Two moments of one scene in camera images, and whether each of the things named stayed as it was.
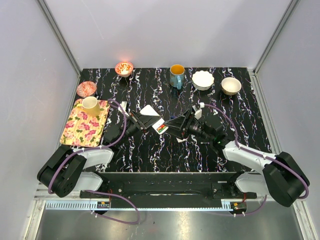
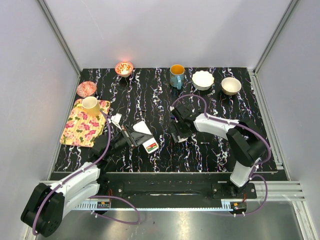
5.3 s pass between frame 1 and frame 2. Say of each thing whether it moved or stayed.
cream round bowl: stayed
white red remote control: moved
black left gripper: moved
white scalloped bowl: stayed
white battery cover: stayed
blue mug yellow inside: stayed
